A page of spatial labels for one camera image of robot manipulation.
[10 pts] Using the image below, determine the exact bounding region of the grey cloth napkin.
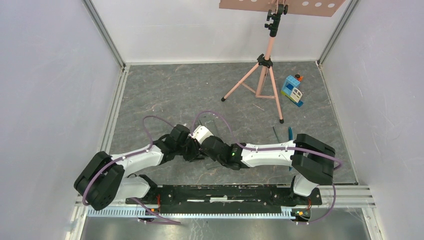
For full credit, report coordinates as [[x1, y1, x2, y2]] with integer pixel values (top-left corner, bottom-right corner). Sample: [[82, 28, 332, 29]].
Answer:
[[196, 114, 221, 171]]

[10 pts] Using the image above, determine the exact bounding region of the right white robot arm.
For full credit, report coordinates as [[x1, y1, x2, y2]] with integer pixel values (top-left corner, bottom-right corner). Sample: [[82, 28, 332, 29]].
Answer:
[[192, 132, 336, 204]]

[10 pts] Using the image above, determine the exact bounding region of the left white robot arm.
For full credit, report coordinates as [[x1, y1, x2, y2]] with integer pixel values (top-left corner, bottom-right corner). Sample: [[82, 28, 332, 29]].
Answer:
[[73, 124, 212, 211]]

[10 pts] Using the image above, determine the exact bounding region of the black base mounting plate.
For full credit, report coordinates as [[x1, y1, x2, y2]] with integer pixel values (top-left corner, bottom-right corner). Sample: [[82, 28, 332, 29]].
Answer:
[[125, 184, 323, 214]]

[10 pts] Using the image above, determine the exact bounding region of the pink music stand tripod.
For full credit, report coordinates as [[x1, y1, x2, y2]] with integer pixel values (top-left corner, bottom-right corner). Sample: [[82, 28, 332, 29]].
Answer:
[[219, 0, 344, 124]]

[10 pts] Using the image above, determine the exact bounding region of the colourful toy block house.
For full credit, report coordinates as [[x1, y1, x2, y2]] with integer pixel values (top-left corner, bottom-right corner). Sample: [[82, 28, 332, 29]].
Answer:
[[280, 74, 304, 108]]

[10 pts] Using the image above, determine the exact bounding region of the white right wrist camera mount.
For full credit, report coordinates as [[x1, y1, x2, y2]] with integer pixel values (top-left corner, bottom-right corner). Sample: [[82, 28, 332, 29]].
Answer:
[[190, 125, 213, 145]]

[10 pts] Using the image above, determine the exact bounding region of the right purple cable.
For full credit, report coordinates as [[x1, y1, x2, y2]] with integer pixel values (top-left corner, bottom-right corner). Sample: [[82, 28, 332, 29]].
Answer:
[[190, 110, 344, 226]]

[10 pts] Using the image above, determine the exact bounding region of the purple cable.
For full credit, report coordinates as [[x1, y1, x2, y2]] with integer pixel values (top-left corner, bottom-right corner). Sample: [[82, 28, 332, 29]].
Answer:
[[190, 110, 344, 226], [81, 115, 182, 225]]

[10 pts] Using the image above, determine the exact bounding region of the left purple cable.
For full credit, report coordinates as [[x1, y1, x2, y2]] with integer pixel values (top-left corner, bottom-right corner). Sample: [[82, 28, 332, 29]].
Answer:
[[81, 115, 182, 225]]

